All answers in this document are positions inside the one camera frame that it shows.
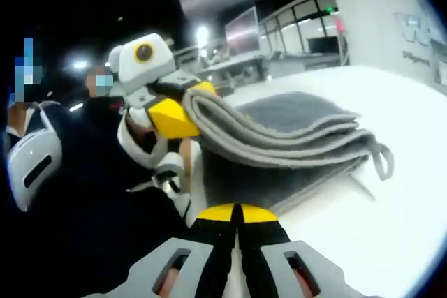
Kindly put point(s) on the grey towel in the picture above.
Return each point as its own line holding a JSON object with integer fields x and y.
{"x": 279, "y": 137}

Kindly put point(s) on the person's left hand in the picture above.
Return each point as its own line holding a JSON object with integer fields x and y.
{"x": 145, "y": 141}

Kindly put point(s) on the grey office desk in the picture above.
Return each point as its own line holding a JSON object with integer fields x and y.
{"x": 234, "y": 66}

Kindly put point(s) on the standing monitor screen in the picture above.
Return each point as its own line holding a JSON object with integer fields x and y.
{"x": 242, "y": 31}

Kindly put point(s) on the person's dark clothing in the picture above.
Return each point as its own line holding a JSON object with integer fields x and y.
{"x": 97, "y": 207}

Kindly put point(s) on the grey cabinet console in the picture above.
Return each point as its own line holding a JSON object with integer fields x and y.
{"x": 307, "y": 64}

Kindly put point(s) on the black-framed glass partition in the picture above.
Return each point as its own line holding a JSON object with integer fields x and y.
{"x": 300, "y": 29}

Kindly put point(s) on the white chest-worn device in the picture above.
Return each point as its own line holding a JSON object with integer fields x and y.
{"x": 35, "y": 165}

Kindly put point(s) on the black monitor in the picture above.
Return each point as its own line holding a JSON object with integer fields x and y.
{"x": 323, "y": 46}

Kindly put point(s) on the green exit sign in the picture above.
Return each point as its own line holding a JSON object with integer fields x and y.
{"x": 330, "y": 8}

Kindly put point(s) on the white stand with pink tag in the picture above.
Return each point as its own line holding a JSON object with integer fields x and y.
{"x": 339, "y": 25}

